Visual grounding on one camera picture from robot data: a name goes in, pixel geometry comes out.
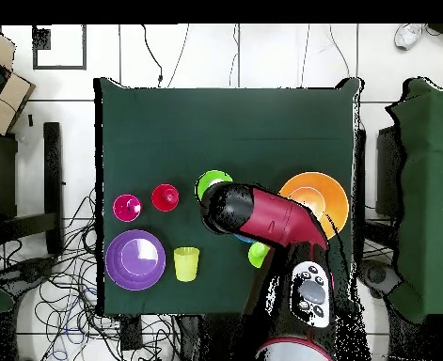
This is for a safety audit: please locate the black box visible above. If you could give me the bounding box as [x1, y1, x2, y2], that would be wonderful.
[374, 125, 407, 219]

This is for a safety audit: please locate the small green bowl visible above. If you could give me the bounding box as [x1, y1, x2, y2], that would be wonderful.
[194, 169, 234, 202]

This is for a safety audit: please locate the black chair frame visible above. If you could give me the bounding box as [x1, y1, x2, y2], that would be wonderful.
[0, 121, 65, 257]

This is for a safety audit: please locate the dark green tablecloth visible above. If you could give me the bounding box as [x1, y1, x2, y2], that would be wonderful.
[93, 77, 363, 317]

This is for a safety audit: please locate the purple bowl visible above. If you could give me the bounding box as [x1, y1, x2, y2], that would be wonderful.
[104, 229, 166, 291]

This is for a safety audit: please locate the white shoe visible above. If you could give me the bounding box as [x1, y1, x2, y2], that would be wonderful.
[393, 23, 428, 51]

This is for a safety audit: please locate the red cup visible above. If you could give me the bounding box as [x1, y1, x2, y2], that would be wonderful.
[150, 182, 181, 212]

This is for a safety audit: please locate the tangle of floor cables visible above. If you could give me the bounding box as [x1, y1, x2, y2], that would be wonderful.
[0, 185, 203, 361]

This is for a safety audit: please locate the black power adapter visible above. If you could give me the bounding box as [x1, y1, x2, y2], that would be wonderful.
[119, 317, 144, 351]

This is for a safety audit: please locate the thin grey cable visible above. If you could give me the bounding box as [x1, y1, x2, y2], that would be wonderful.
[166, 24, 189, 88]

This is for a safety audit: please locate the yellow cup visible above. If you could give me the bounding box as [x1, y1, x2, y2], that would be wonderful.
[173, 246, 200, 283]

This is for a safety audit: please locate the black cable with plug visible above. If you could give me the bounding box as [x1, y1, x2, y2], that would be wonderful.
[140, 24, 165, 88]

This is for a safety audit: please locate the lime green cup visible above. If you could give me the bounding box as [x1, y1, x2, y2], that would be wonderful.
[247, 241, 271, 269]

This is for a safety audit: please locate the magenta cup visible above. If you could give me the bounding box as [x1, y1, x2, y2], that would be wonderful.
[112, 194, 144, 224]

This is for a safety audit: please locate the large orange bowl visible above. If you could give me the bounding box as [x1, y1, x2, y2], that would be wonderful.
[278, 171, 350, 241]

